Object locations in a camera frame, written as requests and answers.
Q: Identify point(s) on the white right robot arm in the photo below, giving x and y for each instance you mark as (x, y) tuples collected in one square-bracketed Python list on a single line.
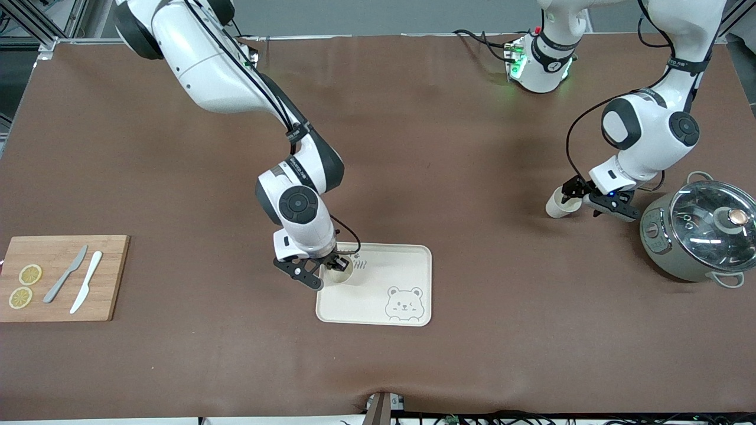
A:
[(207, 71)]

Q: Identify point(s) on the cream tray with bear print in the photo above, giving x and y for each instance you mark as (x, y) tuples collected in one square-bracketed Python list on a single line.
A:
[(378, 295)]

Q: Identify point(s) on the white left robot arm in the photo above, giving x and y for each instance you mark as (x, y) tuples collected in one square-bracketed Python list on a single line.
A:
[(649, 136)]

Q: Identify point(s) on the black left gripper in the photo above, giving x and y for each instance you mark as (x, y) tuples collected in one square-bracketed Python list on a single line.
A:
[(574, 188)]

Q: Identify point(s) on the glass pot lid with knob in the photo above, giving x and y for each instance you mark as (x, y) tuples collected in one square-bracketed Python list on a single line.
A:
[(703, 230)]

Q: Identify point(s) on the brown table mat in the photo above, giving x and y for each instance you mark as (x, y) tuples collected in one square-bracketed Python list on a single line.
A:
[(443, 147)]

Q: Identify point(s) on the yellow lemon slice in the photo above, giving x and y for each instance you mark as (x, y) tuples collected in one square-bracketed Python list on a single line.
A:
[(20, 297), (30, 274)]

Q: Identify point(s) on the grey-green electric cooking pot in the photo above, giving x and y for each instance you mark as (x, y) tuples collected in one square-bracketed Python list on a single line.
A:
[(655, 242)]

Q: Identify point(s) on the aluminium frame profile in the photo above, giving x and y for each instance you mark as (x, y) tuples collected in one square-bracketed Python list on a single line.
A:
[(35, 26), (741, 18)]

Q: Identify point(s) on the grey plastic knife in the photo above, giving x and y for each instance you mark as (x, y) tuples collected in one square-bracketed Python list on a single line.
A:
[(62, 277)]

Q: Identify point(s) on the wooden cutting board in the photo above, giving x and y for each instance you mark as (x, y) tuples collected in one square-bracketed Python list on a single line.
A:
[(112, 277)]

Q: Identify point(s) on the white plastic knife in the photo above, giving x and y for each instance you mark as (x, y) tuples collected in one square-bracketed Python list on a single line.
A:
[(87, 280)]

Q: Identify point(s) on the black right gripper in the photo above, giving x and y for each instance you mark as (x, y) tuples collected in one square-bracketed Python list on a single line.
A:
[(336, 261)]

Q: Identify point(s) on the white plastic cup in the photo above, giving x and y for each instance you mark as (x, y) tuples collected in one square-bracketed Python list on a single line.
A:
[(558, 208), (345, 277)]

